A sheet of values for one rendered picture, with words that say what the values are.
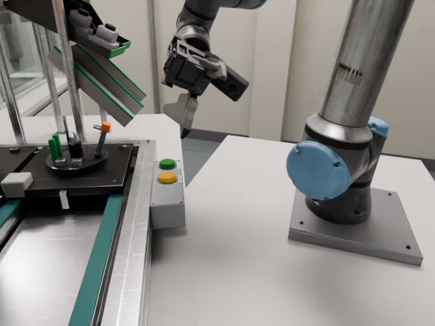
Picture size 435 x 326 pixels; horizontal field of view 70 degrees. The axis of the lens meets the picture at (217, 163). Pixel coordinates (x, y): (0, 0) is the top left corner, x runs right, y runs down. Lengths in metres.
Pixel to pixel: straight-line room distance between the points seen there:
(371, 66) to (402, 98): 2.72
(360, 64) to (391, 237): 0.40
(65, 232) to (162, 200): 0.20
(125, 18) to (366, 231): 3.27
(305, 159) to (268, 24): 2.34
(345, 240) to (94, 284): 0.49
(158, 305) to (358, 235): 0.43
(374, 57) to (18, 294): 0.64
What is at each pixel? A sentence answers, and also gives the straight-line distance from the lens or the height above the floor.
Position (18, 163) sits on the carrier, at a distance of 0.89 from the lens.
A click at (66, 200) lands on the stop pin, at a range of 0.73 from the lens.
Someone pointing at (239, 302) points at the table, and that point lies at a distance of 0.60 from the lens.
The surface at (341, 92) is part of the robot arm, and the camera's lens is 0.55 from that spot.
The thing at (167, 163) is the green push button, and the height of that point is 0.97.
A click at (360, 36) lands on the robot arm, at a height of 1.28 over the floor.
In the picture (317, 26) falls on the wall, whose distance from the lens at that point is 3.10.
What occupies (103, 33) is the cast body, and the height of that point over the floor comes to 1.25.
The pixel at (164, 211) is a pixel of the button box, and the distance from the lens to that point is 0.65.
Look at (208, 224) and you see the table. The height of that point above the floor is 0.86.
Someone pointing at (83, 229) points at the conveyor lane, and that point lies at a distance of 0.69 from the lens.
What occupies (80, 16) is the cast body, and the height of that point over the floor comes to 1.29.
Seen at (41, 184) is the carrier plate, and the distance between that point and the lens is 0.77.
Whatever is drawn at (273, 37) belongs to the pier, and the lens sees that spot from 2.85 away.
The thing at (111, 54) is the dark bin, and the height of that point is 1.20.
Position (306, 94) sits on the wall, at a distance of 3.18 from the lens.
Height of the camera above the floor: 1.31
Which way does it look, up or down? 26 degrees down
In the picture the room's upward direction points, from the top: 1 degrees clockwise
